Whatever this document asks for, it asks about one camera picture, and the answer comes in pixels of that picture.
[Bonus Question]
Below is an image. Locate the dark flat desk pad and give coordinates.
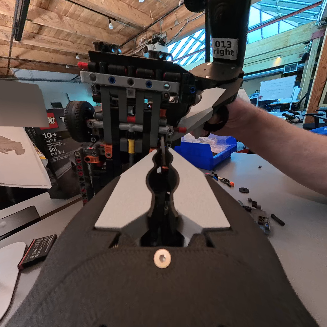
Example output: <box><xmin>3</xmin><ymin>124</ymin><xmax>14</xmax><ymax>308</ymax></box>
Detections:
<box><xmin>0</xmin><ymin>206</ymin><xmax>41</xmax><ymax>240</ymax></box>

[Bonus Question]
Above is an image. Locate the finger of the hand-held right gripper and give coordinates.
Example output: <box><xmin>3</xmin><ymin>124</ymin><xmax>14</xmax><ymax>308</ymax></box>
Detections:
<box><xmin>177</xmin><ymin>87</ymin><xmax>227</xmax><ymax>134</ymax></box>

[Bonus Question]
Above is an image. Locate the grey lego panel assembly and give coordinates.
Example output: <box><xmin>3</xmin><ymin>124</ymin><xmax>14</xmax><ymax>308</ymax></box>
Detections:
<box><xmin>252</xmin><ymin>212</ymin><xmax>271</xmax><ymax>235</ymax></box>

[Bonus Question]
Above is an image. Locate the person's right hand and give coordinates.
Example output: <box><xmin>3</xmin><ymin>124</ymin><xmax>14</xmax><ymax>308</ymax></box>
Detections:
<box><xmin>204</xmin><ymin>98</ymin><xmax>256</xmax><ymax>139</ymax></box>

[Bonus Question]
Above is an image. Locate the black office chair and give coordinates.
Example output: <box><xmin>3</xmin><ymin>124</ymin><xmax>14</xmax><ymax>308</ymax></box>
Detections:
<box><xmin>303</xmin><ymin>107</ymin><xmax>327</xmax><ymax>129</ymax></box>

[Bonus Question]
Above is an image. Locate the small black battery pack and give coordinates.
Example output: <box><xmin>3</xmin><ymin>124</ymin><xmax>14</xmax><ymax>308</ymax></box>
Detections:
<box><xmin>18</xmin><ymin>234</ymin><xmax>58</xmax><ymax>270</ymax></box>

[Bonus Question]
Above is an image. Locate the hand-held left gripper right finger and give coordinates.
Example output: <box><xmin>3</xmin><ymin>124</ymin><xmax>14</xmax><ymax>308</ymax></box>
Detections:
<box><xmin>168</xmin><ymin>148</ymin><xmax>231</xmax><ymax>247</ymax></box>

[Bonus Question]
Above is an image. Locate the person's right forearm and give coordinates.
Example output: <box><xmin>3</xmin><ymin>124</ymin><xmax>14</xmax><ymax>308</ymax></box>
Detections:
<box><xmin>245</xmin><ymin>107</ymin><xmax>327</xmax><ymax>197</ymax></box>

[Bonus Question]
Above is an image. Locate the instruction booklet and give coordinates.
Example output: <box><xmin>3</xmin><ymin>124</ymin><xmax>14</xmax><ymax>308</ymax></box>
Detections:
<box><xmin>0</xmin><ymin>126</ymin><xmax>52</xmax><ymax>189</ymax></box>

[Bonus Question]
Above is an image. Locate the lego car chassis model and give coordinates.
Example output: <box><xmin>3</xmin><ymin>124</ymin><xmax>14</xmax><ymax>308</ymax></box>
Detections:
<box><xmin>63</xmin><ymin>41</ymin><xmax>197</xmax><ymax>206</ymax></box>

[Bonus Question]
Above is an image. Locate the white ceiling projector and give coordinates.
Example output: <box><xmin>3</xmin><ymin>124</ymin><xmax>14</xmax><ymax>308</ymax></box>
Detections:
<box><xmin>143</xmin><ymin>34</ymin><xmax>168</xmax><ymax>55</ymax></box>

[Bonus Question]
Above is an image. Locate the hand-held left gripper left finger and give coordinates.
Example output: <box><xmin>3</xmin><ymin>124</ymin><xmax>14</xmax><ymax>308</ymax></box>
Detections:
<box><xmin>94</xmin><ymin>150</ymin><xmax>158</xmax><ymax>246</ymax></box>

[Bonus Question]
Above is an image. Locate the dark lego set box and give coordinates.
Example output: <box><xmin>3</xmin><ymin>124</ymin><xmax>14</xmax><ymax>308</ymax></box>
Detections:
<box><xmin>24</xmin><ymin>108</ymin><xmax>87</xmax><ymax>200</ymax></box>

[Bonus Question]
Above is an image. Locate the blue plastic bin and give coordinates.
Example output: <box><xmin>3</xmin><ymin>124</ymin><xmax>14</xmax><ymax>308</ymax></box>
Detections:
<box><xmin>174</xmin><ymin>135</ymin><xmax>237</xmax><ymax>171</ymax></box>

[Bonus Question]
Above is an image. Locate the clear plastic bag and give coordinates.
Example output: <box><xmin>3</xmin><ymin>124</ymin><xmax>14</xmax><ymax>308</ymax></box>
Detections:
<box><xmin>183</xmin><ymin>135</ymin><xmax>231</xmax><ymax>154</ymax></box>

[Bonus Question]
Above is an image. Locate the white whiteboard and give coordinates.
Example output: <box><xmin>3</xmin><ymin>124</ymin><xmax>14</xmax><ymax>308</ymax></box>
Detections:
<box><xmin>259</xmin><ymin>75</ymin><xmax>297</xmax><ymax>100</ymax></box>

